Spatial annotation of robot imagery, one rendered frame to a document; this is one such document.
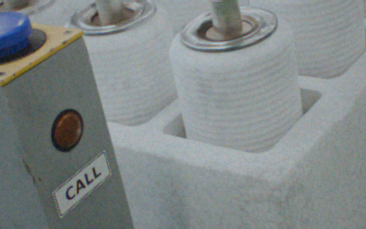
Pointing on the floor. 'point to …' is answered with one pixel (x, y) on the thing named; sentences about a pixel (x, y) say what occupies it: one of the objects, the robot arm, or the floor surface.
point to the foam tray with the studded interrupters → (270, 162)
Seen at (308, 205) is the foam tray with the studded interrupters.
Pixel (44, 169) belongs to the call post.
